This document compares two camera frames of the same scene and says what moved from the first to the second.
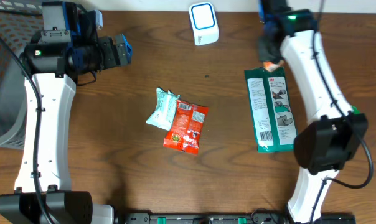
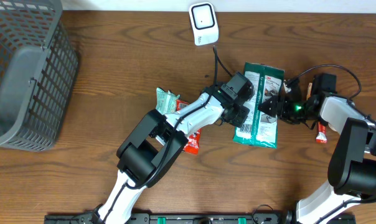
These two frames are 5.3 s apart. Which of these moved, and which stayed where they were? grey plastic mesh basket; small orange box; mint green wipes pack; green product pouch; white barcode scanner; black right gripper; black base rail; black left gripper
Moved: black right gripper; small orange box; black left gripper; green product pouch
Stayed: grey plastic mesh basket; black base rail; mint green wipes pack; white barcode scanner
